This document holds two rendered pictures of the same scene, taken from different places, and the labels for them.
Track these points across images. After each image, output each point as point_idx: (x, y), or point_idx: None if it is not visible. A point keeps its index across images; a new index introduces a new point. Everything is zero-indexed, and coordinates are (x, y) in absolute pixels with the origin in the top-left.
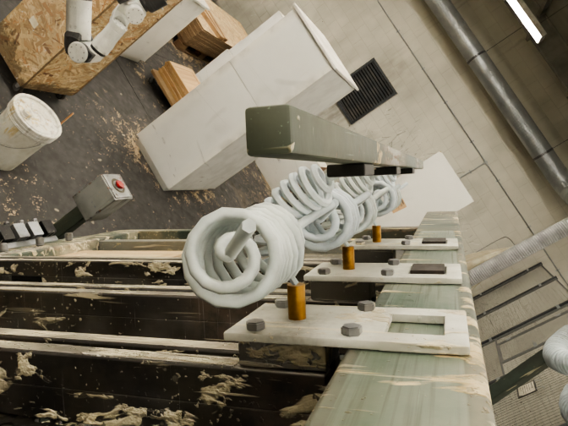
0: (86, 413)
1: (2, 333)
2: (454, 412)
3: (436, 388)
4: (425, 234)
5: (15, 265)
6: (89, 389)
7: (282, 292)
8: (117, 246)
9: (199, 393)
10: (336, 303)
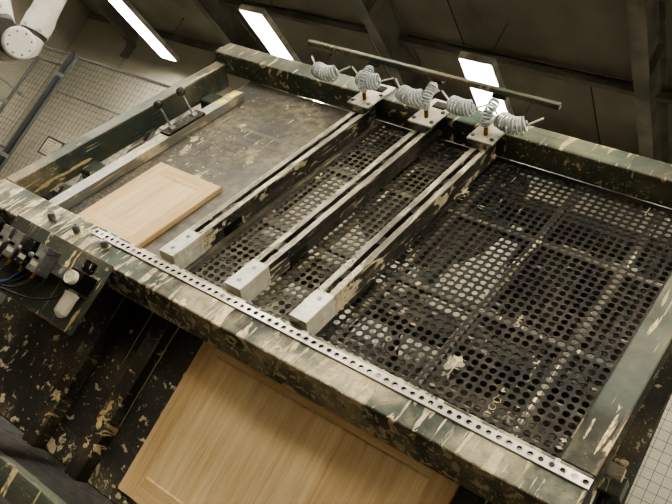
0: (462, 188)
1: (430, 190)
2: (538, 130)
3: (529, 129)
4: (339, 82)
5: (225, 221)
6: (463, 181)
7: (409, 137)
8: (75, 199)
9: (480, 163)
10: (431, 130)
